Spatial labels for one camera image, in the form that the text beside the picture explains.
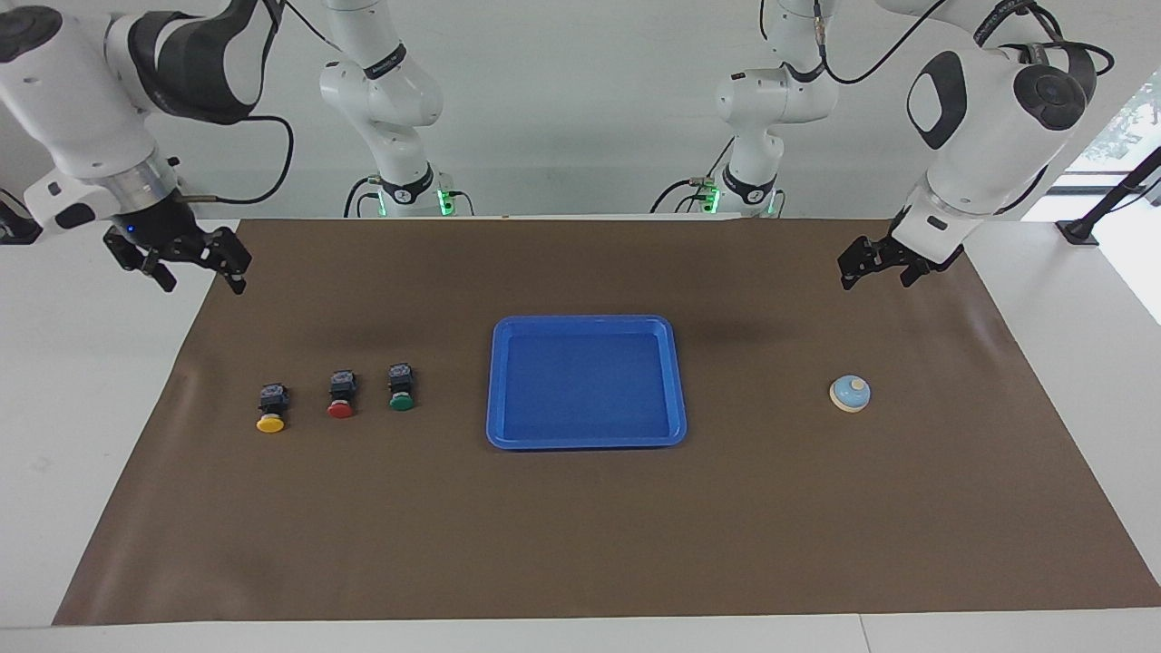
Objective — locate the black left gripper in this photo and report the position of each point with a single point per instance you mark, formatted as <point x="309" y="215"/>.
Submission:
<point x="916" y="257"/>

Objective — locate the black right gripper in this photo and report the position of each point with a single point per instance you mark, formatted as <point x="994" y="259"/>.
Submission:
<point x="163" y="231"/>

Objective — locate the yellow push button switch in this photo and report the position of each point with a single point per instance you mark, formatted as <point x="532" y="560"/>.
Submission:
<point x="272" y="408"/>

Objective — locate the red push button switch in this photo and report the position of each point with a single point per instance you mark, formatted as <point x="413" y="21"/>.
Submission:
<point x="342" y="395"/>

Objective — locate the green push button switch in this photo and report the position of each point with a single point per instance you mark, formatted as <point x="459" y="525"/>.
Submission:
<point x="402" y="388"/>

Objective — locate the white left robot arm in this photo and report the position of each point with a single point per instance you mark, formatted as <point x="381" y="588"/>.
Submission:
<point x="980" y="136"/>

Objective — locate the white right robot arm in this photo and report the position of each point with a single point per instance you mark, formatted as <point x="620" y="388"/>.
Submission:
<point x="82" y="100"/>

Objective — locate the light blue call bell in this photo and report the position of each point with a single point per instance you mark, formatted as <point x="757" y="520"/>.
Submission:
<point x="850" y="393"/>

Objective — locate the blue plastic tray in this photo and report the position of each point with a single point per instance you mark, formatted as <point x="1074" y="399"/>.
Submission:
<point x="585" y="385"/>

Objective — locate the black clamp stand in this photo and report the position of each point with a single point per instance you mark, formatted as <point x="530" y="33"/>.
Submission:
<point x="1102" y="204"/>

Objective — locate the brown table mat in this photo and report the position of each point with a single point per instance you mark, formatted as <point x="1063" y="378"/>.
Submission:
<point x="580" y="526"/>

